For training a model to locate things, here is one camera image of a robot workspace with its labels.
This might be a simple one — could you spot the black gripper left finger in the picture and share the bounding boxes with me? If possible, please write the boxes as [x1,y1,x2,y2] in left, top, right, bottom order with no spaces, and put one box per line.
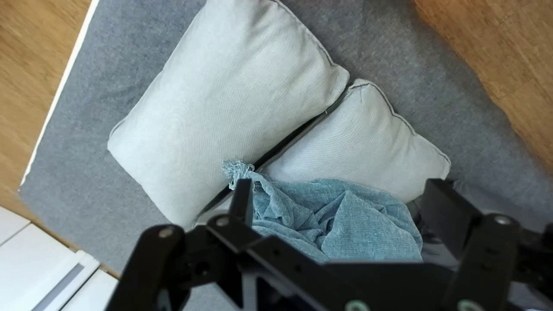
[106,178,257,311]

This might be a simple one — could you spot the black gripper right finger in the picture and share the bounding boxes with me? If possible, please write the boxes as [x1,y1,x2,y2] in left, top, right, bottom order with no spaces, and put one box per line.
[422,178,524,311]

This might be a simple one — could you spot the teal fringed blanket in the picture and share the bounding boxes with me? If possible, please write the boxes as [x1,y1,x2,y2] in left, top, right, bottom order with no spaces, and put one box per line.
[222,159,426,267]

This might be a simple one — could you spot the white furniture panel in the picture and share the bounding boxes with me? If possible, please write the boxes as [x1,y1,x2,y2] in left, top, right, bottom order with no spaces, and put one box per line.
[0,206,120,311]

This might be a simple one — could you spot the small light grey cushion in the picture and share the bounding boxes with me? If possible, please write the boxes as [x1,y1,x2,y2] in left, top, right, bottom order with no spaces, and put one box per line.
[196,78,454,228]

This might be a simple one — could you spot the large light grey cushion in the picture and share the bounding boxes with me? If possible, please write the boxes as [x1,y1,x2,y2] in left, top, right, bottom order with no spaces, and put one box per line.
[106,0,352,232]

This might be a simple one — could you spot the grey upholstered bed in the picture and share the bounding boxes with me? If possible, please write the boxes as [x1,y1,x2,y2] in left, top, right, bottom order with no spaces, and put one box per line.
[20,0,553,311]

